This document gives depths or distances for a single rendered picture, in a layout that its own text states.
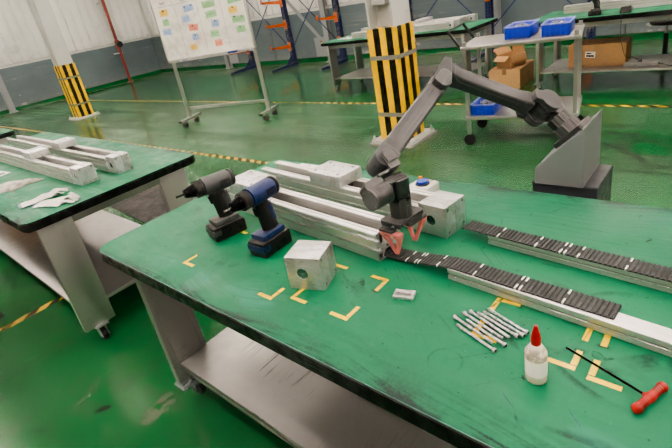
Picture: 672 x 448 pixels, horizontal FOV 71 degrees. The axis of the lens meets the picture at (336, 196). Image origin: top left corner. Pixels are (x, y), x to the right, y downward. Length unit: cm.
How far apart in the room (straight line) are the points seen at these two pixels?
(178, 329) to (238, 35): 521
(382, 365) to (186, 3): 651
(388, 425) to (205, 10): 610
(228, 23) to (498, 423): 633
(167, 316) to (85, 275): 82
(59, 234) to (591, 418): 230
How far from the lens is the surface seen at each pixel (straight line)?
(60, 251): 263
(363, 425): 164
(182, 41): 729
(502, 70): 631
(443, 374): 96
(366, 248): 130
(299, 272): 122
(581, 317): 107
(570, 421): 91
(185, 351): 209
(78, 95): 1117
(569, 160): 162
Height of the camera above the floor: 147
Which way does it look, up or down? 23 degrees down
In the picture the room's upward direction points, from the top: 11 degrees counter-clockwise
